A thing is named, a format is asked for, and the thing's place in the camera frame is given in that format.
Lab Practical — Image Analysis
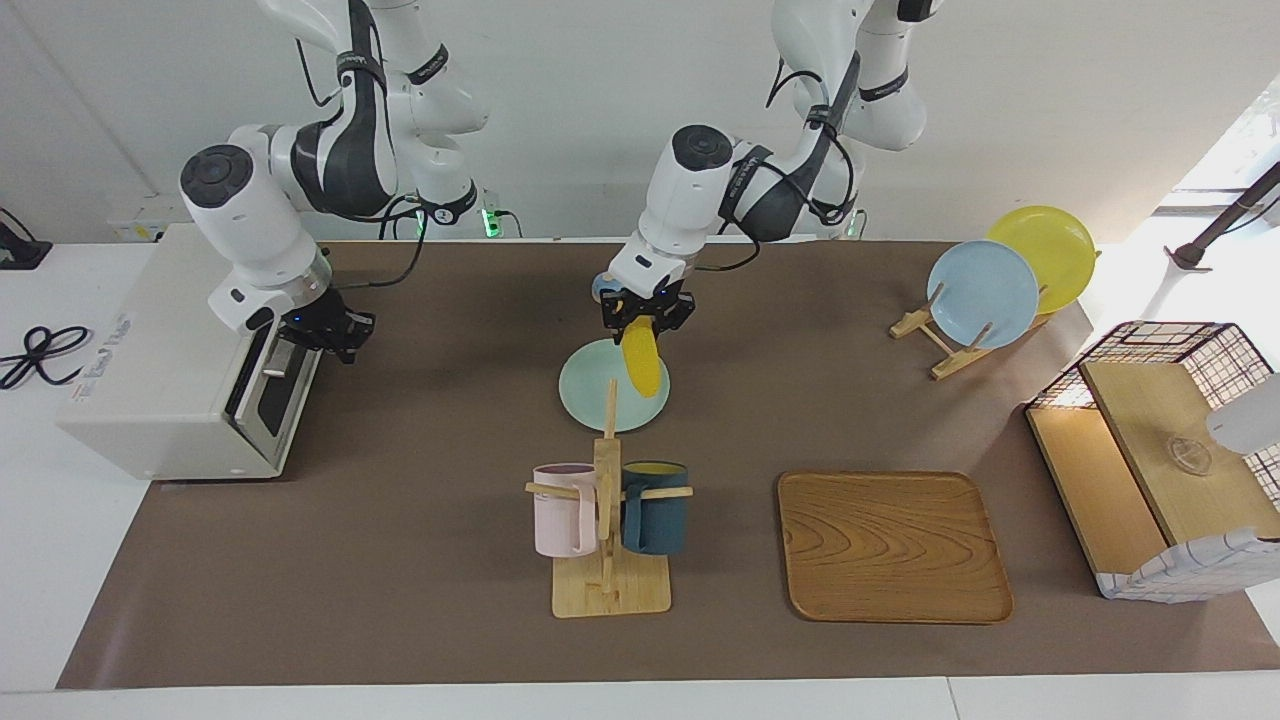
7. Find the yellow corn cob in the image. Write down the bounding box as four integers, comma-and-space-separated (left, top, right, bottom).
620, 318, 669, 399

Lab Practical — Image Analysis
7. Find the oven door with glass window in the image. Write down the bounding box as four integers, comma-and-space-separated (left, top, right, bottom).
225, 325, 327, 476

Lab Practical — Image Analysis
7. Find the mint green plate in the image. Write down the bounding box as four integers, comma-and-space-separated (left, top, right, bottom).
558, 338, 672, 434

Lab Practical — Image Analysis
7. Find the white toaster oven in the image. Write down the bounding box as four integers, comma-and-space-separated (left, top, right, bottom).
57, 225, 331, 483

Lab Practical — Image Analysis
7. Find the dark blue mug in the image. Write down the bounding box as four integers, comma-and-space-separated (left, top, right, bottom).
620, 460, 689, 556

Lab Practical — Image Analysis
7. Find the pink mug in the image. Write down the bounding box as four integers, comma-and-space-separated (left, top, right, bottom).
532, 463, 601, 558

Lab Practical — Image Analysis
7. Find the brown table mat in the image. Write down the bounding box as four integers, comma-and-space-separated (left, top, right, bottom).
55, 240, 1280, 691

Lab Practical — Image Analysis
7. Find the wooden mug rack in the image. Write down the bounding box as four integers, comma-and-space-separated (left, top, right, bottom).
525, 378, 694, 619

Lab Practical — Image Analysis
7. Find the wooden plate rack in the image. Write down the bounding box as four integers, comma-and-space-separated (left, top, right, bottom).
889, 283, 1056, 381

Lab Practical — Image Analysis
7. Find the black clamp stand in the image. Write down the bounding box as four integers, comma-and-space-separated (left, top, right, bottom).
0, 207, 53, 271

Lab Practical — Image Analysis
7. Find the light blue plate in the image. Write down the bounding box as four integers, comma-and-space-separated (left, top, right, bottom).
926, 240, 1041, 350

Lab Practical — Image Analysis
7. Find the wooden serving tray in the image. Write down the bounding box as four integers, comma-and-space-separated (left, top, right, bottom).
777, 470, 1015, 626

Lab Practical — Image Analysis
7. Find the yellow plate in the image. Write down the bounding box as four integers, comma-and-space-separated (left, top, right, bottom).
988, 205, 1098, 316

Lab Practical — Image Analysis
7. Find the black tripod pole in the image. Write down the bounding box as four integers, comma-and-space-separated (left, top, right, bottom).
1165, 160, 1280, 273

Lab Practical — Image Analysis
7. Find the small clear glass dish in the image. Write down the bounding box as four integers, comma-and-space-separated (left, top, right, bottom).
1167, 436, 1214, 476

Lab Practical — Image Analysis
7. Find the white checked cloth liner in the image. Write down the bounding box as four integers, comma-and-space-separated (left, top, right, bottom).
1095, 528, 1280, 603

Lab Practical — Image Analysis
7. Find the blurred white cylinder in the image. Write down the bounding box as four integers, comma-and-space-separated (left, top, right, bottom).
1205, 373, 1280, 456

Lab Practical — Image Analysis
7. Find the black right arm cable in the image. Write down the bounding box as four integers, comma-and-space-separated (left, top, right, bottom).
295, 0, 431, 291

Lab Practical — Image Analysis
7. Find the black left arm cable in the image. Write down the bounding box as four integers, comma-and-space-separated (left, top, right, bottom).
695, 50, 866, 273

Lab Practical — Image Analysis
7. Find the black arm base cable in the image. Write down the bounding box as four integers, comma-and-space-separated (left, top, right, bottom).
378, 195, 421, 241

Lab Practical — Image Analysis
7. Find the white wall socket box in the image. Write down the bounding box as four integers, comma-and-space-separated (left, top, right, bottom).
108, 195, 199, 244

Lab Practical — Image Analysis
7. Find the black coiled cable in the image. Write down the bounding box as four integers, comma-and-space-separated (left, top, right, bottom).
0, 325, 93, 391

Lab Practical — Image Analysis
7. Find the wire basket with wooden shelves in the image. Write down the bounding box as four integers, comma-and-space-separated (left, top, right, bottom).
1024, 321, 1280, 603

